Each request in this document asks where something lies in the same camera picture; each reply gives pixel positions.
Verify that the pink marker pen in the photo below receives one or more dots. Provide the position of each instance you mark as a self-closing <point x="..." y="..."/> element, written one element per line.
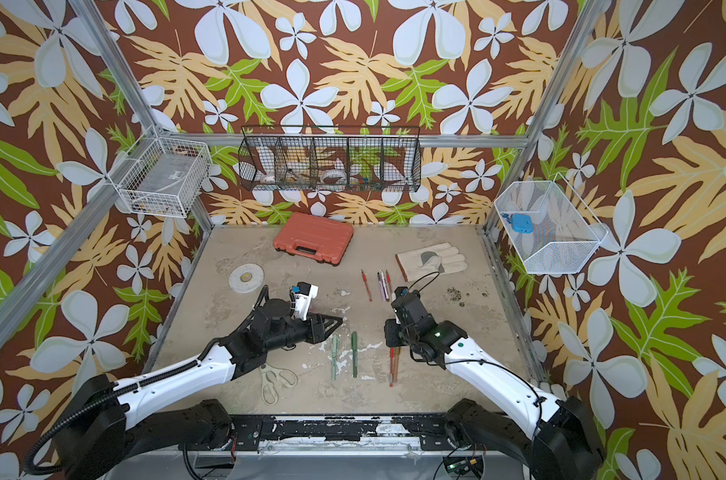
<point x="380" y="286"/>

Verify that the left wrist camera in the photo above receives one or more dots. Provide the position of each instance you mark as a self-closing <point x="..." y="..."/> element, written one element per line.
<point x="301" y="296"/>

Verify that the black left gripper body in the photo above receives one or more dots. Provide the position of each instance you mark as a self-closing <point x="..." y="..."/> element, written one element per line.
<point x="310" y="334"/>

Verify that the white tape roll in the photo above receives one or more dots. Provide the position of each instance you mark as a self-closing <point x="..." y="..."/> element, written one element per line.
<point x="246" y="278"/>

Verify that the red gel pen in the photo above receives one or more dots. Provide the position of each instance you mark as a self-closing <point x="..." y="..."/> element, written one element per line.
<point x="366" y="285"/>

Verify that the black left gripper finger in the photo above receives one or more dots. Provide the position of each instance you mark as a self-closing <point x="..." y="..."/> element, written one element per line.
<point x="329" y="327"/>
<point x="324" y="318"/>

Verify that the white canvas work glove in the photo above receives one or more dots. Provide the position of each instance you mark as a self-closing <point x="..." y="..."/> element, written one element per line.
<point x="443" y="258"/>

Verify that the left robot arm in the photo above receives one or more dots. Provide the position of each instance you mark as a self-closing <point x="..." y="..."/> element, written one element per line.
<point x="111" y="421"/>

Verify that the brown white marker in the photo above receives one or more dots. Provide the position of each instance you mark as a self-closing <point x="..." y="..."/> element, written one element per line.
<point x="383" y="276"/>

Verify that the red brown pen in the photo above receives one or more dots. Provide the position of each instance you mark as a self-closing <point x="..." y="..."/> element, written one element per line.
<point x="391" y="367"/>

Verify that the dark green pen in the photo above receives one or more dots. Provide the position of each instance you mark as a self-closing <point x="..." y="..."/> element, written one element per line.
<point x="354" y="353"/>

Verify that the black wire basket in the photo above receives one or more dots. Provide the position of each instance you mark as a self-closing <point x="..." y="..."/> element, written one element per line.
<point x="367" y="158"/>

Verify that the white mesh basket right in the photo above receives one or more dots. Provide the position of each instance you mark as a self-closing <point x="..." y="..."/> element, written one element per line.
<point x="567" y="232"/>

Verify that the red plastic tool case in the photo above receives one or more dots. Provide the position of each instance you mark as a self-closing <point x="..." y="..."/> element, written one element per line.
<point x="321" y="239"/>

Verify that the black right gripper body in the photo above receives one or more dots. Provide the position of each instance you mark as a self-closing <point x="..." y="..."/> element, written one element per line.
<point x="396" y="330"/>

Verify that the blue object in basket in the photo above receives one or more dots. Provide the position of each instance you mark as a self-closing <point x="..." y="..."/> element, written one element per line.
<point x="520" y="223"/>

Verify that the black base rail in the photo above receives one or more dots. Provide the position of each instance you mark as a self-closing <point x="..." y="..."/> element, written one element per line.
<point x="419" y="432"/>

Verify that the beige handled scissors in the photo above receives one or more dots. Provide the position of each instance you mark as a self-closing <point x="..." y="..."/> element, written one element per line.
<point x="273" y="379"/>

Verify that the tan brown pen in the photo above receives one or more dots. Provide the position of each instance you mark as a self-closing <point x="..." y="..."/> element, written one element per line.
<point x="396" y="361"/>

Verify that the white wire basket left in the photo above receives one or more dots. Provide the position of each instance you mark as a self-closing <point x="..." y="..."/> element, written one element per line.
<point x="161" y="175"/>

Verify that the light green pen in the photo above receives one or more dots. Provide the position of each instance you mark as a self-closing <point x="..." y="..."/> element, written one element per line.
<point x="334" y="356"/>

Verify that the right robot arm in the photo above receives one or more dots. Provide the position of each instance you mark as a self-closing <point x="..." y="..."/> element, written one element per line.
<point x="554" y="438"/>

